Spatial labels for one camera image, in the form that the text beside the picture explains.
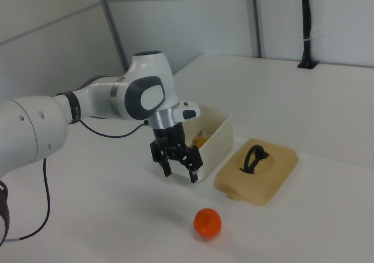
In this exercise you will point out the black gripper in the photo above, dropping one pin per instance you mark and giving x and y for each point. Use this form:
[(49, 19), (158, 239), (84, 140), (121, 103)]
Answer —
[(171, 137)]

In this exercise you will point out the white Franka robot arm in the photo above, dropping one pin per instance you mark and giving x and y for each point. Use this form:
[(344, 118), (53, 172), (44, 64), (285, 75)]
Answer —
[(29, 128)]

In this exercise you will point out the cream plastic container box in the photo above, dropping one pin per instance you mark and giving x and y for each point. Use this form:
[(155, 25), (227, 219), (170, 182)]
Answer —
[(217, 149)]

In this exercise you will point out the tan plastic container lid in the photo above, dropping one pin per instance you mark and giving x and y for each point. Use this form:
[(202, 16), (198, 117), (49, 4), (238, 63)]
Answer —
[(263, 184)]

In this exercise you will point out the large yellow C-clamp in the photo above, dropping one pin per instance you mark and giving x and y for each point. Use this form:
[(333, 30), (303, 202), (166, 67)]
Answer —
[(201, 141)]

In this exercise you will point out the orange toy mandarin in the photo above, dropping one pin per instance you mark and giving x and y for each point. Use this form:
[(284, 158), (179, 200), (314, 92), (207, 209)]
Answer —
[(207, 222)]

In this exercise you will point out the black pole with base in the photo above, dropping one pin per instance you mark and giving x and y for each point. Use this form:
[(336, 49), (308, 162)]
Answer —
[(306, 26)]

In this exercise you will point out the grey partition post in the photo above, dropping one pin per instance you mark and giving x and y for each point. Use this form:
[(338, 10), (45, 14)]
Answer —
[(114, 29), (254, 17)]

